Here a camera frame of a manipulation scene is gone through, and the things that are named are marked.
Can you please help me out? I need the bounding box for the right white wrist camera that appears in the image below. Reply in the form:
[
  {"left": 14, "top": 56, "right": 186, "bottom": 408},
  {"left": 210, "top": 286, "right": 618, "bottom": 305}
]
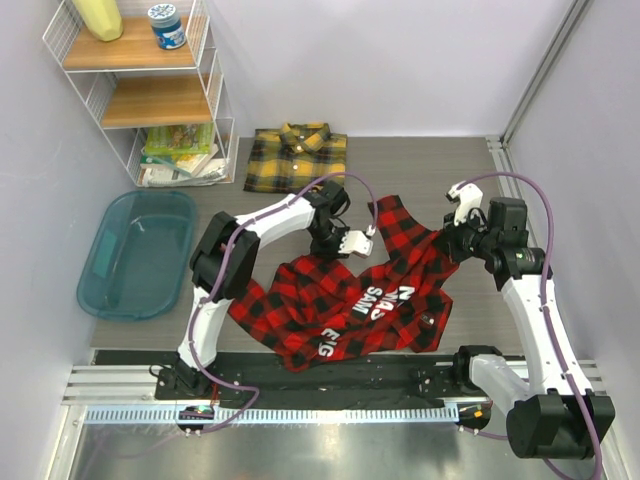
[{"left": 445, "top": 182, "right": 483, "bottom": 226}]

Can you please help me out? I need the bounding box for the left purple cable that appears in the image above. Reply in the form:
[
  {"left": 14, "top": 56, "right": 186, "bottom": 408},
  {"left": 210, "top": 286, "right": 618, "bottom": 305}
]
[{"left": 192, "top": 172, "right": 379, "bottom": 434}]

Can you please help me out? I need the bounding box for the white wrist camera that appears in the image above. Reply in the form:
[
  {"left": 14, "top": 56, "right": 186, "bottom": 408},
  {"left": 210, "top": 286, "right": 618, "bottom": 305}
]
[
  {"left": 338, "top": 225, "right": 376, "bottom": 258},
  {"left": 445, "top": 182, "right": 483, "bottom": 226}
]

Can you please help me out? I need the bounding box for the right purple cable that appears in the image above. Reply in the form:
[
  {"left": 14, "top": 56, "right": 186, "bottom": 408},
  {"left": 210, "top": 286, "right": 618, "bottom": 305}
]
[{"left": 459, "top": 172, "right": 605, "bottom": 480}]

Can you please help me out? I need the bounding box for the white wire wooden shelf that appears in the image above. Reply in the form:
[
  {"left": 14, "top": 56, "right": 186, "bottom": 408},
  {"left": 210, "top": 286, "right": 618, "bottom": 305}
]
[{"left": 43, "top": 1, "right": 239, "bottom": 187}]

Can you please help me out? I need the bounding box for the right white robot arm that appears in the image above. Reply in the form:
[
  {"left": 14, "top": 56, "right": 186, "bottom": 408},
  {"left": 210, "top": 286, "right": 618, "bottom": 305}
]
[{"left": 443, "top": 191, "right": 615, "bottom": 460}]

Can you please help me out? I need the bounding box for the red black plaid shirt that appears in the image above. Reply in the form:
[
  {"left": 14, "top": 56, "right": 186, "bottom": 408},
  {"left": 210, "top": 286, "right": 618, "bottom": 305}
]
[{"left": 228, "top": 195, "right": 459, "bottom": 372}]

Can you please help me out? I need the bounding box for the purple cable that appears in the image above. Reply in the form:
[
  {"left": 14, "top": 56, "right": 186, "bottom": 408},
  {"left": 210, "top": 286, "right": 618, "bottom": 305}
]
[
  {"left": 459, "top": 172, "right": 605, "bottom": 480},
  {"left": 192, "top": 172, "right": 379, "bottom": 434}
]

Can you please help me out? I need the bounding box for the teal plastic bin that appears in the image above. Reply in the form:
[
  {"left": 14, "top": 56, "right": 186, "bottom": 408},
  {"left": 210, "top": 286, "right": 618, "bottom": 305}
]
[{"left": 76, "top": 190, "right": 197, "bottom": 322}]

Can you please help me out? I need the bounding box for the white slotted cable duct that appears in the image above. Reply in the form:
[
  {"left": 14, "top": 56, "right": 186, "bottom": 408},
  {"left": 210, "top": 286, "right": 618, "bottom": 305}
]
[{"left": 84, "top": 404, "right": 459, "bottom": 425}]

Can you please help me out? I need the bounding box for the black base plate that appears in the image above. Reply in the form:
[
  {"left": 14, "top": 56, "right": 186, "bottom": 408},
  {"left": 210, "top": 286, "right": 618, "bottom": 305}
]
[{"left": 149, "top": 352, "right": 487, "bottom": 410}]

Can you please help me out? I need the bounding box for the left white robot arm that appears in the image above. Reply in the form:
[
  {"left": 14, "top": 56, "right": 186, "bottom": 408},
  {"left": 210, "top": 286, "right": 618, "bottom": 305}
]
[{"left": 171, "top": 181, "right": 350, "bottom": 399}]

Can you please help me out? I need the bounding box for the folded yellow plaid shirt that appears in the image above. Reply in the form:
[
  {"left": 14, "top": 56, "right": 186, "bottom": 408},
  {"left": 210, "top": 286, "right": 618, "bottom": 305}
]
[{"left": 244, "top": 122, "right": 348, "bottom": 194}]

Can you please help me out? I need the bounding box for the yellow bottle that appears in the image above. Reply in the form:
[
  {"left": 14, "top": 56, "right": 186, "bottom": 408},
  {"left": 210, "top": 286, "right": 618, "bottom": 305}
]
[{"left": 73, "top": 0, "right": 124, "bottom": 42}]

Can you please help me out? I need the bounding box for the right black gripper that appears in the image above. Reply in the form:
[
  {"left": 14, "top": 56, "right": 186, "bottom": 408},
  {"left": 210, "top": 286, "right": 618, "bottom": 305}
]
[{"left": 435, "top": 208, "right": 498, "bottom": 264}]

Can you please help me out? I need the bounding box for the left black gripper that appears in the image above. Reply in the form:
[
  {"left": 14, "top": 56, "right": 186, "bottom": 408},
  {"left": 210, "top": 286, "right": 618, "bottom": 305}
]
[{"left": 308, "top": 222, "right": 352, "bottom": 264}]

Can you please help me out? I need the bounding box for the blue white jar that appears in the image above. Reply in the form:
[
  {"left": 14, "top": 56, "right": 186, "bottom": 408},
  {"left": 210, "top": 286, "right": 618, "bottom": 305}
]
[{"left": 147, "top": 3, "right": 186, "bottom": 50}]

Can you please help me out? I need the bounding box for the stack of books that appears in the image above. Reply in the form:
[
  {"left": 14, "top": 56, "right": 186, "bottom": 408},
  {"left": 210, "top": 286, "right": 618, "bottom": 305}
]
[{"left": 139, "top": 122, "right": 228, "bottom": 188}]

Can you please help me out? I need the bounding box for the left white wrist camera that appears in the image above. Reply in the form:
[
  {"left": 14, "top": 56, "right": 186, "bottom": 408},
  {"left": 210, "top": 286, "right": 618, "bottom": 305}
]
[{"left": 338, "top": 225, "right": 376, "bottom": 258}]

